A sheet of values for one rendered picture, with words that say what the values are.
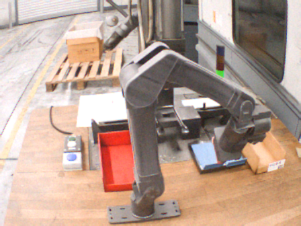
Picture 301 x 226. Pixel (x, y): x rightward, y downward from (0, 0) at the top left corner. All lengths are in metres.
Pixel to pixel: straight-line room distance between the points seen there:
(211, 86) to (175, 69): 0.09
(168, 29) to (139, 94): 0.43
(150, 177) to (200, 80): 0.25
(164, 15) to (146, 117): 0.44
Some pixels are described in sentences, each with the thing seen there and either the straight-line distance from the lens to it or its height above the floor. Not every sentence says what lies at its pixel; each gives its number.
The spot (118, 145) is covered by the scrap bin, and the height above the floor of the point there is 0.91.
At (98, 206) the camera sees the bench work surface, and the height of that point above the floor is 0.90.
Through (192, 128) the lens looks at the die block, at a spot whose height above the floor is 0.94.
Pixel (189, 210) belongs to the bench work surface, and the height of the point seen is 0.90.
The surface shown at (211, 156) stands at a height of 0.92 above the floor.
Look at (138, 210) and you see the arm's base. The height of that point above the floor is 0.95.
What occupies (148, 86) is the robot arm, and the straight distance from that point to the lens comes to 0.61.
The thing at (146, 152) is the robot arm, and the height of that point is 1.13.
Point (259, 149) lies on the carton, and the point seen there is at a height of 0.91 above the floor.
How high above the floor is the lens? 1.53
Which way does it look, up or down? 28 degrees down
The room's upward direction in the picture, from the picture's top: 1 degrees counter-clockwise
